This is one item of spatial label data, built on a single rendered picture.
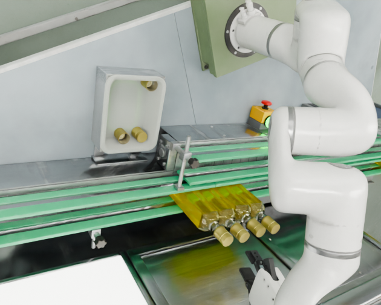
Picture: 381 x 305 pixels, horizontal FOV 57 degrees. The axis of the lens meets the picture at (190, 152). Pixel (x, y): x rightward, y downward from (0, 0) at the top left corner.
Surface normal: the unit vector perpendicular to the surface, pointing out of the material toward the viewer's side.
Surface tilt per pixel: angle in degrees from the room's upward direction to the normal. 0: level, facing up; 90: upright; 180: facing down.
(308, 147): 41
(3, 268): 90
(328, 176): 69
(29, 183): 90
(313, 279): 92
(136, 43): 0
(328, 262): 62
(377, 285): 90
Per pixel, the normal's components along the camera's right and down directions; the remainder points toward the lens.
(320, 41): -0.43, 0.52
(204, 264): 0.20, -0.89
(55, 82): 0.51, 0.44
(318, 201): -0.15, 0.41
